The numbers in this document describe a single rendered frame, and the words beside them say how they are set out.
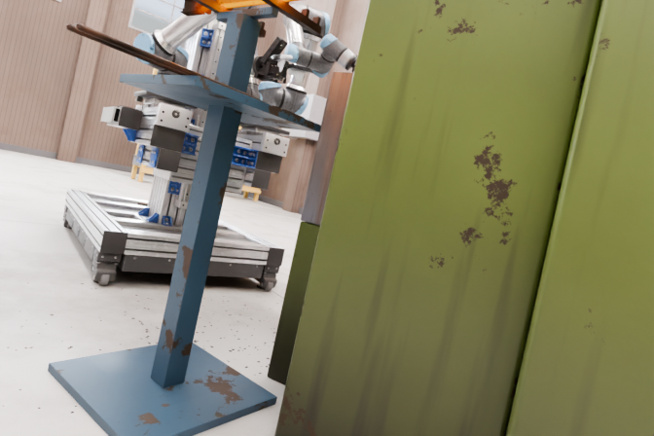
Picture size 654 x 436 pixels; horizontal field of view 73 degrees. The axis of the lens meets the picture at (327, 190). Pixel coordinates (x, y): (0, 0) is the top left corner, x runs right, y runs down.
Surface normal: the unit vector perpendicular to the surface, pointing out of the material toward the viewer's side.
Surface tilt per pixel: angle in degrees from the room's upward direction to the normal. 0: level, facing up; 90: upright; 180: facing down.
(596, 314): 90
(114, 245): 90
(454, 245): 90
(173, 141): 90
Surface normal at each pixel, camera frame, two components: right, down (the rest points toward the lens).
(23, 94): 0.59, 0.14
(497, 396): -0.45, -0.09
